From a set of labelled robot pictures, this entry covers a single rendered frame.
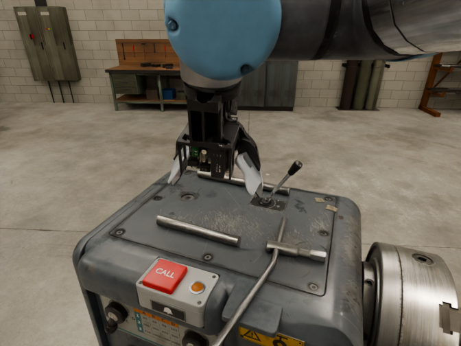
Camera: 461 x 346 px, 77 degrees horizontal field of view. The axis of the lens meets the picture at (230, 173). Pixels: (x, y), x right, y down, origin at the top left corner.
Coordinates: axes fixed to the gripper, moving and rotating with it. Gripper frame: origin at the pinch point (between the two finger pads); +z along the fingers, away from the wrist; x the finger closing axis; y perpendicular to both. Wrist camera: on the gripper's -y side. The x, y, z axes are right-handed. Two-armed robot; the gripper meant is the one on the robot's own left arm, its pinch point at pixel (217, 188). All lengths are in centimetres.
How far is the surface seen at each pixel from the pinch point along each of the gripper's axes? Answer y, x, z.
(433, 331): 8.7, 40.1, 18.4
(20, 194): -152, -259, 198
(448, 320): 6.6, 43.0, 17.6
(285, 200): -20.5, 13.9, 20.3
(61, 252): -79, -150, 174
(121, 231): -0.8, -22.3, 18.3
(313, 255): 0.6, 18.9, 13.4
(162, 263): 7.7, -8.9, 14.1
